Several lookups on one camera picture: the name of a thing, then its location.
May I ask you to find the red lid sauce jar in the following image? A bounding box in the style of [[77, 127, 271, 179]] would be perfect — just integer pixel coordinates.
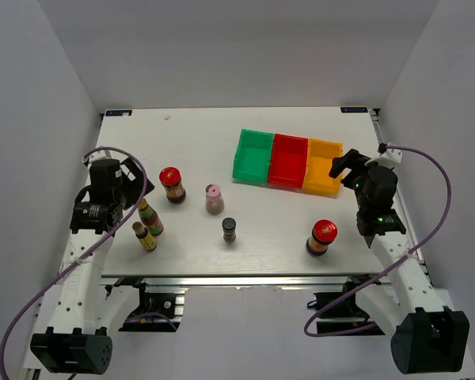
[[159, 166, 186, 203]]

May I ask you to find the tall brown sauce bottle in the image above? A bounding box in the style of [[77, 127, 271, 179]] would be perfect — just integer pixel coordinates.
[[138, 199, 164, 236]]

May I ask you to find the red cap dark sauce jar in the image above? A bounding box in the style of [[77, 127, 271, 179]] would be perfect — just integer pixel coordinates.
[[306, 219, 338, 257]]

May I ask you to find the small yellow label bottle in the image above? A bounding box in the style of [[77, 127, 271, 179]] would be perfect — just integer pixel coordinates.
[[132, 222, 157, 252]]

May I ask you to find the pink cap spice shaker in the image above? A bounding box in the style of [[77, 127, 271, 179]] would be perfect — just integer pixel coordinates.
[[205, 184, 225, 215]]

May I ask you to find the black cap pepper shaker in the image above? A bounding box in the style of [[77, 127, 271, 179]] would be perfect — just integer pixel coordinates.
[[222, 217, 237, 243]]

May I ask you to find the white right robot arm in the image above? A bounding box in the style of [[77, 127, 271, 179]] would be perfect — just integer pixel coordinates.
[[329, 149, 469, 374]]

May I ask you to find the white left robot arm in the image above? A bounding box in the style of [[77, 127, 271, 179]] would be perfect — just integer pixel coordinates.
[[30, 157, 154, 374]]

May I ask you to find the yellow plastic bin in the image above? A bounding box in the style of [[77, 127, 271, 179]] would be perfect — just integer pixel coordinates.
[[302, 139, 343, 197]]

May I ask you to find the blue label sticker right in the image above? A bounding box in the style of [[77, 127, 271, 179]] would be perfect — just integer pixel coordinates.
[[340, 106, 369, 113]]

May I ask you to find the blue label sticker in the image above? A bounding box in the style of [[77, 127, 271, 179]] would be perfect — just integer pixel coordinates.
[[104, 110, 132, 117], [340, 106, 369, 113]]

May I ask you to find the red plastic bin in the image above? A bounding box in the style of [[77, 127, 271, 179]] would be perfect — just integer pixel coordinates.
[[267, 134, 309, 188]]

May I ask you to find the blue label sticker left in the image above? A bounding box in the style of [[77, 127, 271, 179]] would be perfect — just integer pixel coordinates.
[[104, 110, 132, 117]]

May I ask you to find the green plastic bin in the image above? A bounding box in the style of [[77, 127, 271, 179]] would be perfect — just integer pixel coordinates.
[[232, 129, 275, 184]]

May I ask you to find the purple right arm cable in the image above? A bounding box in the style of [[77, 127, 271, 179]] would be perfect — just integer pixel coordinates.
[[303, 146, 453, 338]]

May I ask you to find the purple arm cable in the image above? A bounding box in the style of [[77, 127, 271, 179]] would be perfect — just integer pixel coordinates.
[[303, 146, 453, 338], [0, 146, 148, 380]]

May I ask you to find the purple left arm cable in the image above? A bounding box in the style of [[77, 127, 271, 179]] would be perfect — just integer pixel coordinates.
[[0, 146, 148, 380]]

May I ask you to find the aluminium table frame rail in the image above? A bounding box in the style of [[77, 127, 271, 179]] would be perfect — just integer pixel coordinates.
[[368, 108, 432, 283]]

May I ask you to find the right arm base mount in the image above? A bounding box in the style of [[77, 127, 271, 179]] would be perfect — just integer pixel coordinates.
[[306, 275, 372, 334]]

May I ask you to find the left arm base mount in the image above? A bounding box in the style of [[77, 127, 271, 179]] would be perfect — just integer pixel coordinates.
[[101, 277, 187, 333]]

